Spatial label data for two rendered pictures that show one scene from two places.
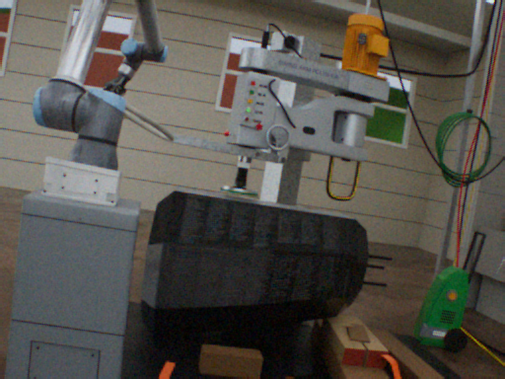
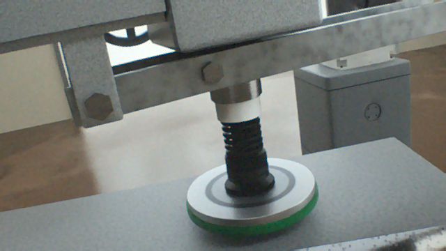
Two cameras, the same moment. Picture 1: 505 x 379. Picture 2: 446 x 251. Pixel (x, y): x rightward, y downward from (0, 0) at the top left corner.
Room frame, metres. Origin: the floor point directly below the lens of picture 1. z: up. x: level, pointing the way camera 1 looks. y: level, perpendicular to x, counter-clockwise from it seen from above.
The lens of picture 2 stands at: (3.57, 0.08, 1.22)
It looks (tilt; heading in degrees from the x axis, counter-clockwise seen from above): 18 degrees down; 184
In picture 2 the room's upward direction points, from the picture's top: 9 degrees counter-clockwise
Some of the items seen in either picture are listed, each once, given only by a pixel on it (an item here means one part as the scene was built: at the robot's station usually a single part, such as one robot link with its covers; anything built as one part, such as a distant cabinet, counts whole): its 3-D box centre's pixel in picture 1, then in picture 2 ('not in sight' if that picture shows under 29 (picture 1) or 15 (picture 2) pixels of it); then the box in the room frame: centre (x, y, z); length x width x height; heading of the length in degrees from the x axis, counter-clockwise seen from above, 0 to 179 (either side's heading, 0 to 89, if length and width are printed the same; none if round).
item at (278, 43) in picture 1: (283, 42); not in sight; (3.74, -0.05, 2.00); 0.20 x 0.18 x 0.15; 7
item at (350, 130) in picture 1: (350, 130); not in sight; (3.20, -0.55, 1.38); 0.19 x 0.19 x 0.20
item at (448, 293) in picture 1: (449, 286); not in sight; (3.48, -1.55, 0.43); 0.35 x 0.35 x 0.87; 82
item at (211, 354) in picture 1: (230, 361); not in sight; (2.42, -0.04, 0.07); 0.30 x 0.12 x 0.12; 99
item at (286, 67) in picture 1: (314, 77); not in sight; (3.10, -0.26, 1.65); 0.96 x 0.25 x 0.17; 110
